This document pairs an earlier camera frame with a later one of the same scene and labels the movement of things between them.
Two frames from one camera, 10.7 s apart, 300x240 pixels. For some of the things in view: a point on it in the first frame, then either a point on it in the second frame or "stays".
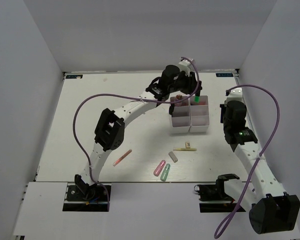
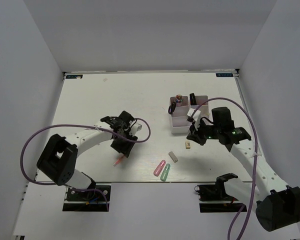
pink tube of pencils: [178, 97] stays
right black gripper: [225, 106] to [192, 136]
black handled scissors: [171, 108] stays
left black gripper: [192, 83] to [125, 149]
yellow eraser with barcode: [187, 145] stays
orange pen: [122, 157] stays
